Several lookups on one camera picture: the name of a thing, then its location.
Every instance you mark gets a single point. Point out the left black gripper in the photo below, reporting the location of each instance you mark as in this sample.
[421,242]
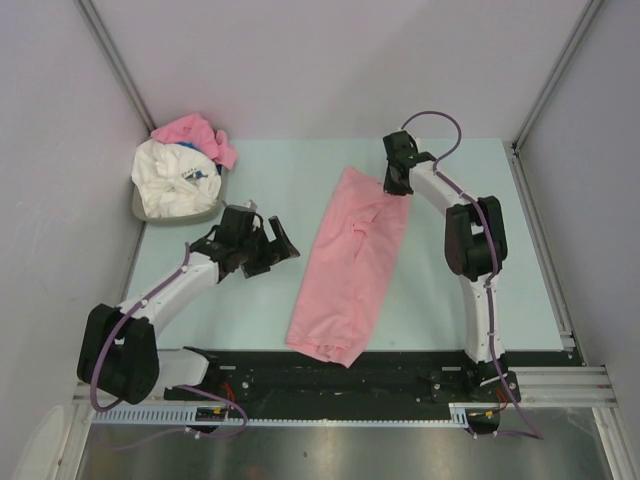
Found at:
[263,264]

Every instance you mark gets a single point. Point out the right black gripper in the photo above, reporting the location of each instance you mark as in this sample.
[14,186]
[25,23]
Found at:
[390,187]

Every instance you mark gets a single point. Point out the pink t shirt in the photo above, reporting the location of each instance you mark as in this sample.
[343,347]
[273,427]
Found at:
[349,270]
[196,131]

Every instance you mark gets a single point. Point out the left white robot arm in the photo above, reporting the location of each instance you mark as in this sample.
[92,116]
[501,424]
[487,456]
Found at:
[120,359]

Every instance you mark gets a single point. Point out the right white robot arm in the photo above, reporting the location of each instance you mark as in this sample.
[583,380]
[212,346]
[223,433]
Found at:
[475,245]

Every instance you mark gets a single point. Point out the grey laundry basket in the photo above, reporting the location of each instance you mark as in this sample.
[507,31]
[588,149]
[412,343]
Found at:
[186,220]

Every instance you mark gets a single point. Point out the white t shirt in basket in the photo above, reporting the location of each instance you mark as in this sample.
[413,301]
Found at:
[174,180]

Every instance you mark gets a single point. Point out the blue garment in basket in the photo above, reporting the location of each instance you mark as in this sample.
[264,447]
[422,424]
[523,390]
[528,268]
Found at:
[188,145]

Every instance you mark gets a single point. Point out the pink t shirt in basket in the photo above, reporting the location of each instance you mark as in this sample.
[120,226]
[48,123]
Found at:
[196,131]

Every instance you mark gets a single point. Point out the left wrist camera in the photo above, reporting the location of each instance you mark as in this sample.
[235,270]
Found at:
[247,205]

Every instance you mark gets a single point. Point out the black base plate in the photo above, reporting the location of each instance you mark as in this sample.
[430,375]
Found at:
[438,376]

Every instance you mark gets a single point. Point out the right corner aluminium post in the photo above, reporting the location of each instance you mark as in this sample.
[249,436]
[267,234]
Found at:
[568,54]

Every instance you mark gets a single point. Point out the corner aluminium post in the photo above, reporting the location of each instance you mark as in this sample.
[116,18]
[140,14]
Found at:
[568,54]
[103,39]

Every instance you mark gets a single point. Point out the slotted grey cable duct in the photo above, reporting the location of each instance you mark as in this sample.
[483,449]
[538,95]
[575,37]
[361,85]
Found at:
[449,416]

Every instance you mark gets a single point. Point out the aluminium rail frame right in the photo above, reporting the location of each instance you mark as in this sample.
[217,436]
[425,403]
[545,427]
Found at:
[575,386]

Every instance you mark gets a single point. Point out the left corner aluminium post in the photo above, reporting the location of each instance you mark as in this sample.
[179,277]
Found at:
[103,39]

